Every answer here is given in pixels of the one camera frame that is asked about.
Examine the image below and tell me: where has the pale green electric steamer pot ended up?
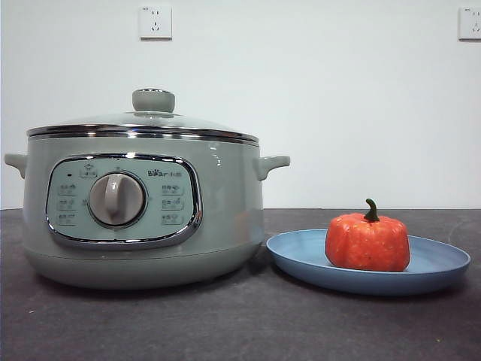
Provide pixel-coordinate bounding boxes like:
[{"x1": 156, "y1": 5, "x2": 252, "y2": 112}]
[{"x1": 4, "y1": 129, "x2": 292, "y2": 290}]

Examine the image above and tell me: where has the blue round plate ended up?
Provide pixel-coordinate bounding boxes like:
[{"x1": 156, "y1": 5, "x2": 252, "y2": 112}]
[{"x1": 265, "y1": 227, "x2": 472, "y2": 296}]

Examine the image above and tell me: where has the white wall socket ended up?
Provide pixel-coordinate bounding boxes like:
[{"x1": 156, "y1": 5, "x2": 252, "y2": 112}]
[
  {"x1": 139, "y1": 5, "x2": 174, "y2": 41},
  {"x1": 458, "y1": 6, "x2": 481, "y2": 41}
]

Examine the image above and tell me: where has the orange toy pumpkin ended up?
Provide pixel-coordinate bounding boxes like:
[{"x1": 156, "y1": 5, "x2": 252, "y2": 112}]
[{"x1": 325, "y1": 198, "x2": 410, "y2": 272}]

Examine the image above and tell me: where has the glass lid with green knob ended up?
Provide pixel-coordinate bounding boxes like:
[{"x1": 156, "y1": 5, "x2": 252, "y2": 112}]
[{"x1": 26, "y1": 87, "x2": 260, "y2": 146}]

